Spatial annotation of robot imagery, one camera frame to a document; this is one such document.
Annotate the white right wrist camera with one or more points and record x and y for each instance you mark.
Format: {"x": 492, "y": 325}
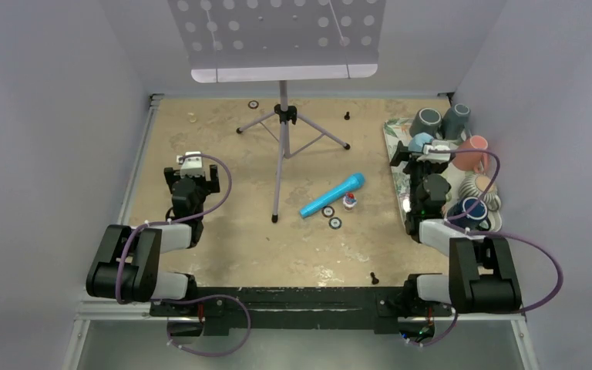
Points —
{"x": 435, "y": 154}

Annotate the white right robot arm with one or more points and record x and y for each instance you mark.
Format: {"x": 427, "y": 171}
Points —
{"x": 482, "y": 276}

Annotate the lilac music stand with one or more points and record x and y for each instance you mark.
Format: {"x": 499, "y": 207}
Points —
{"x": 281, "y": 41}

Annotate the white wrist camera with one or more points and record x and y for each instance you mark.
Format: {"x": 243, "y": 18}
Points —
{"x": 191, "y": 165}
{"x": 435, "y": 154}

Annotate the round black token upper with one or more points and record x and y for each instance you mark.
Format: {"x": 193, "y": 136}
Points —
{"x": 328, "y": 211}

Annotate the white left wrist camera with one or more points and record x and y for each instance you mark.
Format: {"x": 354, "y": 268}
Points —
{"x": 191, "y": 165}

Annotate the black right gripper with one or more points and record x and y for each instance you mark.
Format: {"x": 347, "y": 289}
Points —
{"x": 402, "y": 153}

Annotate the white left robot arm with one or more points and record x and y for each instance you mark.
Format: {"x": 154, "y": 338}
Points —
{"x": 134, "y": 260}

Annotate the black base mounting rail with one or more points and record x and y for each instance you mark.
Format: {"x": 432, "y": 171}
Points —
{"x": 382, "y": 310}

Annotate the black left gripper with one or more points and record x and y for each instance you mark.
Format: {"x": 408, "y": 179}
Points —
{"x": 209, "y": 186}

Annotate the small cupcake figurine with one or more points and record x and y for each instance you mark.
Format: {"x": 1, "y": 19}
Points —
{"x": 349, "y": 201}

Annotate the black chess pawn near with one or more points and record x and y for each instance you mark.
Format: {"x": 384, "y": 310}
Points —
{"x": 374, "y": 279}

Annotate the plain pink mug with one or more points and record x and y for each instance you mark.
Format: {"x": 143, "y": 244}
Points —
{"x": 477, "y": 162}

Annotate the light blue mug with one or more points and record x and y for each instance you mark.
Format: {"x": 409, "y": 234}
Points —
{"x": 419, "y": 140}

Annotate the striped grey white mug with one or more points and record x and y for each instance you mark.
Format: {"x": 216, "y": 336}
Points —
{"x": 475, "y": 184}

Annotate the slate blue-grey mug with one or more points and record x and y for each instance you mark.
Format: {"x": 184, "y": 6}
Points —
{"x": 454, "y": 121}

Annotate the dark grey mug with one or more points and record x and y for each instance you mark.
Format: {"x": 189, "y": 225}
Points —
{"x": 427, "y": 120}

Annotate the round black token lower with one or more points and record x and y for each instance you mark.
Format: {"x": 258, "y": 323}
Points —
{"x": 335, "y": 223}

